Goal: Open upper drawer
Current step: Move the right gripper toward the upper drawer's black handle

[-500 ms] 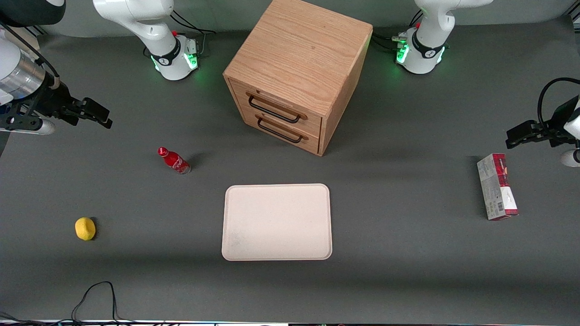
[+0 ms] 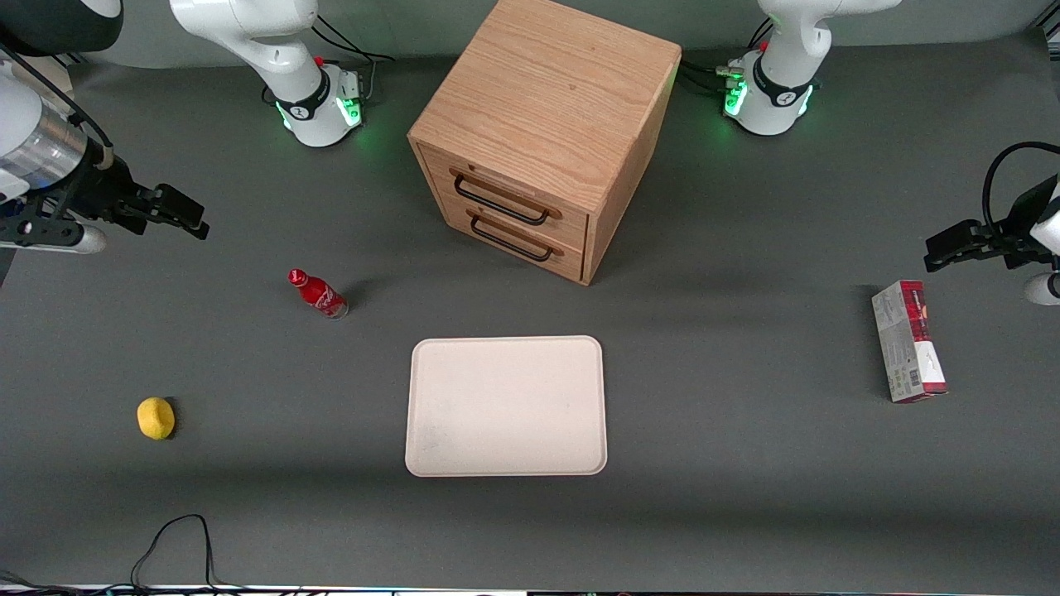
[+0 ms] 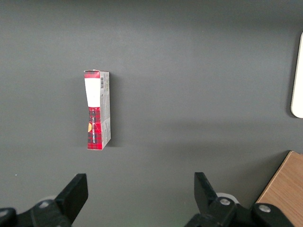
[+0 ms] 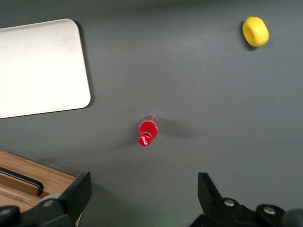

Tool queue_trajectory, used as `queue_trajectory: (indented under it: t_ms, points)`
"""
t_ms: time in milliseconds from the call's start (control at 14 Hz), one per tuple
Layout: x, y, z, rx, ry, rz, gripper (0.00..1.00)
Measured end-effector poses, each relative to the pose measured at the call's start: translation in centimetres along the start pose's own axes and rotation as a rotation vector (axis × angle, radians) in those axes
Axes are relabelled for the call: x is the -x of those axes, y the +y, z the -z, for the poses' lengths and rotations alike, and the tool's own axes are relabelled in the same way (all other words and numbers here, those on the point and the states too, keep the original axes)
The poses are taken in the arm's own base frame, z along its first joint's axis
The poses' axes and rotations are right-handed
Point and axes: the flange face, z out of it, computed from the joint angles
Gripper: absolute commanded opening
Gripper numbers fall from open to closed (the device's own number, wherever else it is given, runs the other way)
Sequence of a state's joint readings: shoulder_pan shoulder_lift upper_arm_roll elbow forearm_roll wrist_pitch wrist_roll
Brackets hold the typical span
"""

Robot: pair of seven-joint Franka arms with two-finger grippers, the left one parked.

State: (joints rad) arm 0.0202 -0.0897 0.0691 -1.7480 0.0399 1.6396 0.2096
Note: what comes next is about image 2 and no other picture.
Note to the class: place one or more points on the beige plastic tray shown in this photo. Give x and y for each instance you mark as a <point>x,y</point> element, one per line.
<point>505,406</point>

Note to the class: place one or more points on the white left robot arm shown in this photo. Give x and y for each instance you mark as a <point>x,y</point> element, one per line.
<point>778,74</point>

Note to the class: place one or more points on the dark grey table mat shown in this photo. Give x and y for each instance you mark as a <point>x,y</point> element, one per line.
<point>745,513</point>

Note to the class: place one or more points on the red cola bottle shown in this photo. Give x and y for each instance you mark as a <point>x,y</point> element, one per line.
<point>319,295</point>

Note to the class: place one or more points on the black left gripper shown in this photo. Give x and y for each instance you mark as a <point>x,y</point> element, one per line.
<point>1015,222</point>

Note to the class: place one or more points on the oak wooden drawer cabinet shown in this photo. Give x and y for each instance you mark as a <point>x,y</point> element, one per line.
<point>555,91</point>

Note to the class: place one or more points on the yellow lemon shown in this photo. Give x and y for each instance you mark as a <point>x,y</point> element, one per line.
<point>155,418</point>

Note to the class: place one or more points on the grey and red carton box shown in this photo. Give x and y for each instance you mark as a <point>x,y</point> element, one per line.
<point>907,348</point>

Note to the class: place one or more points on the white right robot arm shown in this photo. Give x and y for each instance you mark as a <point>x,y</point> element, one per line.
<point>248,33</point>

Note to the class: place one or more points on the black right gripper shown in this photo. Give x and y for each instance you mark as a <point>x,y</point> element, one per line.
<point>105,189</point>

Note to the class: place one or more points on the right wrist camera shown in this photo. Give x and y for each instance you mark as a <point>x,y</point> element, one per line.
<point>50,233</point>

